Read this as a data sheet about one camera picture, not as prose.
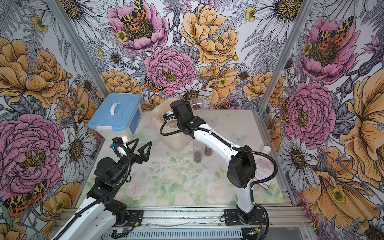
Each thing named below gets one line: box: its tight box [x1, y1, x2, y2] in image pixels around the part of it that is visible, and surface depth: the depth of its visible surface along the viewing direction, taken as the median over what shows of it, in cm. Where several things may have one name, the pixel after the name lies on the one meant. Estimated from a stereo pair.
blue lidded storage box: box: [87, 93, 144, 141], surface depth 99 cm
